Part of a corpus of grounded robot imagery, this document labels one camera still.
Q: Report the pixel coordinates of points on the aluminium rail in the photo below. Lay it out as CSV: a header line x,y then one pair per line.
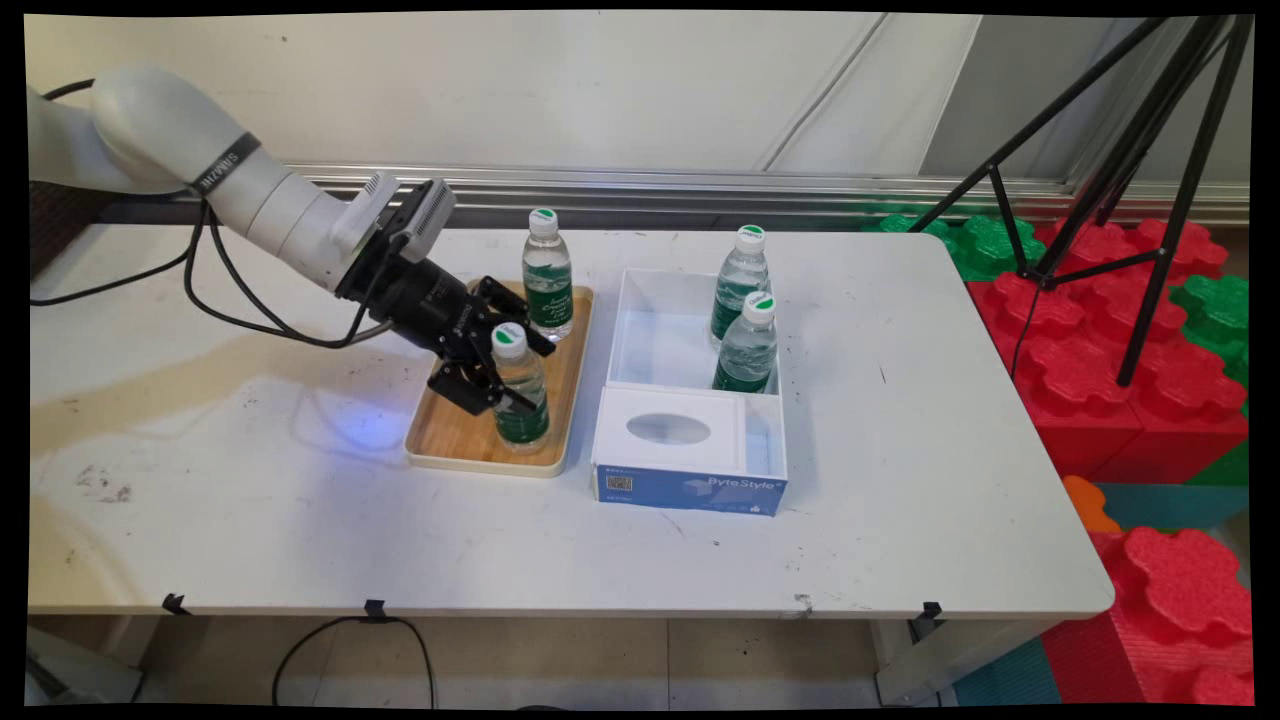
x,y
700,190

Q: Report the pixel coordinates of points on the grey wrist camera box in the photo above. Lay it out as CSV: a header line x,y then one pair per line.
x,y
415,215

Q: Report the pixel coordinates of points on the bamboo wooden tray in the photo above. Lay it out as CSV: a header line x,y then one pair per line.
x,y
560,400

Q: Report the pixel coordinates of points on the green foam block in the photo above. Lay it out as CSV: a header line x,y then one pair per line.
x,y
985,245
1215,315

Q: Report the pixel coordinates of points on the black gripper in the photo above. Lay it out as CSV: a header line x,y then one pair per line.
x,y
425,300

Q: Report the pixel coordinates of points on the large red foam block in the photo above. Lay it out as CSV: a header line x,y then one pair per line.
x,y
1080,380

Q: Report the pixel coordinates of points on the orange foam piece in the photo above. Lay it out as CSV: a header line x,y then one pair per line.
x,y
1088,505

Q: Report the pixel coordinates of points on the green label water bottle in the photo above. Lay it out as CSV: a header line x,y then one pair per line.
x,y
548,290
746,350
740,280
522,420

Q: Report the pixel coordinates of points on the white insert with oval window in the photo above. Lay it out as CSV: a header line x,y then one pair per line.
x,y
670,430

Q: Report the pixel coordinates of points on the dark wicker basket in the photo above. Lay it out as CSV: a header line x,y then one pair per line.
x,y
55,235

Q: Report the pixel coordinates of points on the blue white open cardboard box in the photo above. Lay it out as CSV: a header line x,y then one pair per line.
x,y
690,490

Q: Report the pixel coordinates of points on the white table leg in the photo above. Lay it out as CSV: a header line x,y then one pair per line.
x,y
940,660

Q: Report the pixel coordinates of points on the black tape piece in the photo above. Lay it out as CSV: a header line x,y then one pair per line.
x,y
932,612
375,610
175,604

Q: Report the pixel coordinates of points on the teal foam mat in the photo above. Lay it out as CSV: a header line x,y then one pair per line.
x,y
1170,505

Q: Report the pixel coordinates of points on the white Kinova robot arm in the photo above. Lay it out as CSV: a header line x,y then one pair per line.
x,y
160,130

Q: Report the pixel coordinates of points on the black tripod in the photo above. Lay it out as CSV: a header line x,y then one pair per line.
x,y
1190,170

